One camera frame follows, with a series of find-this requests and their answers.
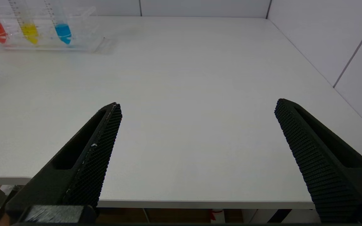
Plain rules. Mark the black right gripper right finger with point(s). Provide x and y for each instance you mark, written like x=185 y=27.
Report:
x=325 y=169

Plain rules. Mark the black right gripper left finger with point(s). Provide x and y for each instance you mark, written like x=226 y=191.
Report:
x=86 y=169

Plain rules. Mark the blue pigment test tube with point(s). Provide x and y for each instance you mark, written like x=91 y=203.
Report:
x=63 y=31

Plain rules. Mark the yellow pigment test tube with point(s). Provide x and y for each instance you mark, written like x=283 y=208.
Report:
x=30 y=31

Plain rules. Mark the clear acrylic test tube rack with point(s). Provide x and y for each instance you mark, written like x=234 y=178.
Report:
x=83 y=31

